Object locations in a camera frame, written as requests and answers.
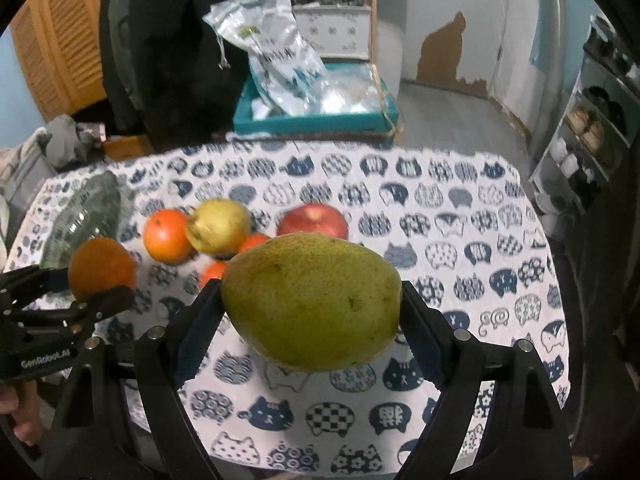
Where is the orange fruit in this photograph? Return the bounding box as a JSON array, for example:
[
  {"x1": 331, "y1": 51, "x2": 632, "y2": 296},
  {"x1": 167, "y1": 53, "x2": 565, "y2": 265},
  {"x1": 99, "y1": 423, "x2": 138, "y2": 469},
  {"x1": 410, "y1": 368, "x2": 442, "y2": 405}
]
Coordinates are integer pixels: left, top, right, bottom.
[{"x1": 142, "y1": 209, "x2": 194, "y2": 266}]

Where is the small tangerine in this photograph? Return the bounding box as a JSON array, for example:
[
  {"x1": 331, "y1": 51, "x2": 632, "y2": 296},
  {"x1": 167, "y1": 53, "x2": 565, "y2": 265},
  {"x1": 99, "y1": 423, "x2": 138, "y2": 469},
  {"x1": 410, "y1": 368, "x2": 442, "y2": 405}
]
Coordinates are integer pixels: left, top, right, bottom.
[
  {"x1": 238, "y1": 233, "x2": 271, "y2": 254},
  {"x1": 198, "y1": 260, "x2": 227, "y2": 288}
]

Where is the yellow pear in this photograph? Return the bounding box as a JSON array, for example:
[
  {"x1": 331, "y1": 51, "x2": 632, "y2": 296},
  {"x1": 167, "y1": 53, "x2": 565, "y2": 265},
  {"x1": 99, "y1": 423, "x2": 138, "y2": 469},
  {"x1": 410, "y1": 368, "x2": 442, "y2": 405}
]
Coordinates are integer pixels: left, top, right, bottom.
[{"x1": 186, "y1": 198, "x2": 252, "y2": 259}]

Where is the red apple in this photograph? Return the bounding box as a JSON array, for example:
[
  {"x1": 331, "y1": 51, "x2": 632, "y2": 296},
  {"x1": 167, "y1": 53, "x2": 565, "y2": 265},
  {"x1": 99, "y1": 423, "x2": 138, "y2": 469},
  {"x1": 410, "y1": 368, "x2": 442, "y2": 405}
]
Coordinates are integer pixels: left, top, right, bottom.
[{"x1": 277, "y1": 204, "x2": 348, "y2": 240}]

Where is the person's left hand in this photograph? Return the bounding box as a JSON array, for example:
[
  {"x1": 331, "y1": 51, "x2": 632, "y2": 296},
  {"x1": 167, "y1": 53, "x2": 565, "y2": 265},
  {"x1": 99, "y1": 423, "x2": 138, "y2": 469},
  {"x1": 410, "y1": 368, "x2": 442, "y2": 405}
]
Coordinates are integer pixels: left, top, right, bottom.
[{"x1": 0, "y1": 380, "x2": 44, "y2": 446}]

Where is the green glass bowl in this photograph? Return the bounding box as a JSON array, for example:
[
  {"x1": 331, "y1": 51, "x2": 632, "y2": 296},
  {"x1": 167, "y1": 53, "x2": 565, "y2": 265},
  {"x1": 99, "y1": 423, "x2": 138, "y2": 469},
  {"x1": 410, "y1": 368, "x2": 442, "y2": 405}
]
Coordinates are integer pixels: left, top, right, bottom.
[{"x1": 40, "y1": 171, "x2": 122, "y2": 269}]

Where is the pile of grey clothes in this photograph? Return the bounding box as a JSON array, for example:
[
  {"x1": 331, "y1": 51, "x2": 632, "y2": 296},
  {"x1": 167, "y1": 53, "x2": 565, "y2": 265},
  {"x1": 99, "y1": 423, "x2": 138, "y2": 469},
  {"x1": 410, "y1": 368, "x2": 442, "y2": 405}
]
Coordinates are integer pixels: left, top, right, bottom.
[{"x1": 1, "y1": 115, "x2": 106, "y2": 250}]

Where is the black hanging coat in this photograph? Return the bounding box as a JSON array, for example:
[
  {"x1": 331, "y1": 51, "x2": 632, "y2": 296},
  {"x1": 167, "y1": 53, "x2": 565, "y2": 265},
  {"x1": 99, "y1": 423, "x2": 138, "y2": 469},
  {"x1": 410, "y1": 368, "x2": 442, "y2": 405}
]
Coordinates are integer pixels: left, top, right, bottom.
[{"x1": 99, "y1": 0, "x2": 248, "y2": 153}]

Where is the wooden louvered wardrobe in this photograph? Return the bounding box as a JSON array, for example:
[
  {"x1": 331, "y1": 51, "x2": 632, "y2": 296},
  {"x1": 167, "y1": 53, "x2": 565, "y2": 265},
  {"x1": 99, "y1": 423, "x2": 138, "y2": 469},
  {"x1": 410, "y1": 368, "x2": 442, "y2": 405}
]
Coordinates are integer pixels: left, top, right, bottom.
[{"x1": 10, "y1": 0, "x2": 106, "y2": 122}]

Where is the teal storage box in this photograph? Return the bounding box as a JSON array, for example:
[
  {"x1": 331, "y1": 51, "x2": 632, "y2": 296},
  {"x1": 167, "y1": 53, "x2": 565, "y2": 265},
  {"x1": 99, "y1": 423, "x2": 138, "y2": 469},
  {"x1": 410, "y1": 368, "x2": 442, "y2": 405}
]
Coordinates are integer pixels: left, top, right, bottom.
[{"x1": 233, "y1": 63, "x2": 400, "y2": 136}]

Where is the shoe rack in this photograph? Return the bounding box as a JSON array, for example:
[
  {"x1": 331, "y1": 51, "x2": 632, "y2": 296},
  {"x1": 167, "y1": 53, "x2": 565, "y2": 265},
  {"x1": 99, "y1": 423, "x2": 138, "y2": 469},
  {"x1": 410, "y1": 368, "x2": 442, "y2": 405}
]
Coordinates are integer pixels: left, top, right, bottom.
[{"x1": 529, "y1": 14, "x2": 639, "y2": 240}]

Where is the clear plastic bag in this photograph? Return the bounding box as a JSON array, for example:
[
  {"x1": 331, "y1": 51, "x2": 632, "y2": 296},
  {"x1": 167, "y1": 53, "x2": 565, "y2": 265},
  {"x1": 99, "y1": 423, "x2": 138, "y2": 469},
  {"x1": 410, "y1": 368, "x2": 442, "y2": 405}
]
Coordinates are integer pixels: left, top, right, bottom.
[{"x1": 317, "y1": 63, "x2": 385, "y2": 115}]

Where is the white printed plastic bag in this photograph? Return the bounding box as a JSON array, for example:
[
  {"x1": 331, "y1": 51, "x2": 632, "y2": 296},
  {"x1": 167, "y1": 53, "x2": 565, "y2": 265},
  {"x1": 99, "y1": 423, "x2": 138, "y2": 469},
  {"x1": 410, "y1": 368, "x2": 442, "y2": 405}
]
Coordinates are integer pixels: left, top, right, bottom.
[{"x1": 203, "y1": 0, "x2": 326, "y2": 117}]

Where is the white patterned storage box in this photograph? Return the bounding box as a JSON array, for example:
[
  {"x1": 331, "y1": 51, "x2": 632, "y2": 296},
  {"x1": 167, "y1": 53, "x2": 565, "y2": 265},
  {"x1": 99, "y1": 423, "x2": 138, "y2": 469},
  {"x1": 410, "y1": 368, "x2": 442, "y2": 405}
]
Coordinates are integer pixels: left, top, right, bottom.
[{"x1": 293, "y1": 4, "x2": 371, "y2": 61}]

